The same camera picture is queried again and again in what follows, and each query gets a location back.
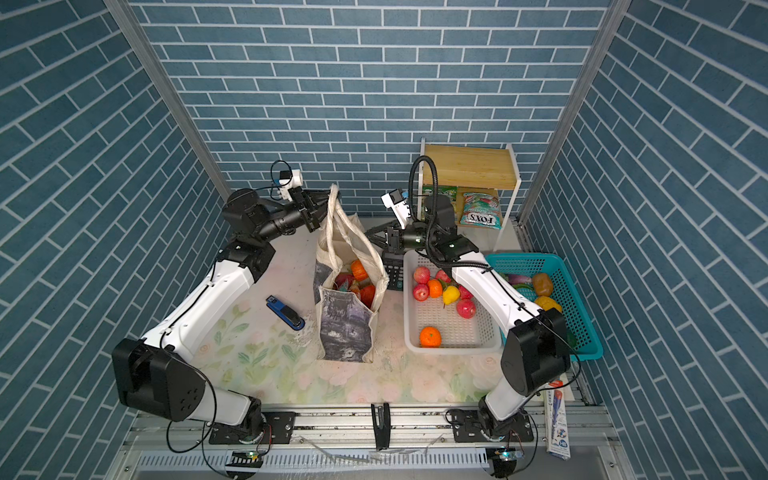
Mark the small orange tangerine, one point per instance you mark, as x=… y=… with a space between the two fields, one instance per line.
x=435 y=287

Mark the teal plastic basket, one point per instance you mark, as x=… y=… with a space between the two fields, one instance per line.
x=582 y=333

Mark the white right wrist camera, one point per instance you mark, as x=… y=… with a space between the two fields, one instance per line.
x=397 y=201

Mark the green fox's candy bag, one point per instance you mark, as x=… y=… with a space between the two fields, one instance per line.
x=481 y=210
x=344 y=281

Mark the brown potato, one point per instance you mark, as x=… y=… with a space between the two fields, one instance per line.
x=542 y=284

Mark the blue black stapler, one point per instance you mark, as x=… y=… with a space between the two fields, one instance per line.
x=286 y=313

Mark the cream canvas tote bag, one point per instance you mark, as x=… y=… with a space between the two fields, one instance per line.
x=346 y=327

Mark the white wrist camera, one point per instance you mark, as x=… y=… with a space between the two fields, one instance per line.
x=287 y=181
x=397 y=201

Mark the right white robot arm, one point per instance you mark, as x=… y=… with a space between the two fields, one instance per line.
x=536 y=351

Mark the green Fox's candy bag top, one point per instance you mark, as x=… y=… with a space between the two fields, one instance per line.
x=344 y=281

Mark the green Fox's candy bag lower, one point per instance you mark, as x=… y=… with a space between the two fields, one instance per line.
x=481 y=210

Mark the yellow corn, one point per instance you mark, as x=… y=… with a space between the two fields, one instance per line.
x=547 y=303

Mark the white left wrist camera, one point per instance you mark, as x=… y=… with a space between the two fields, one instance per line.
x=287 y=181

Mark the black rail clamp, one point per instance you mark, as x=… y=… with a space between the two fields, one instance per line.
x=381 y=425

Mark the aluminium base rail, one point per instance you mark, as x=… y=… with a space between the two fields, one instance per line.
x=337 y=442

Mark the green yellow candy bag lower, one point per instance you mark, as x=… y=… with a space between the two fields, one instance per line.
x=449 y=191

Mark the purple eggplant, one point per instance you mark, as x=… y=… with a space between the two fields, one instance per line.
x=517 y=279

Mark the white plastic basket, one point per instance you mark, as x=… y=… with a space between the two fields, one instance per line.
x=459 y=336

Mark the red bell pepper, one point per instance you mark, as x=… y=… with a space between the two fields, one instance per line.
x=367 y=295

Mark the white wooden two-tier shelf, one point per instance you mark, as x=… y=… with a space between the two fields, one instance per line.
x=490 y=171

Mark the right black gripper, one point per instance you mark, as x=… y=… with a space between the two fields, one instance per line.
x=395 y=236

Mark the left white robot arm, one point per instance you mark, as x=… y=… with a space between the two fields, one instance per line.
x=154 y=373

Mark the white blue box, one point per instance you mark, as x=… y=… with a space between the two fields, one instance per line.
x=557 y=417

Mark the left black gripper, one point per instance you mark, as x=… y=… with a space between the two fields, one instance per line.
x=302 y=209

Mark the black calculator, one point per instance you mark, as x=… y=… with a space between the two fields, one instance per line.
x=393 y=264

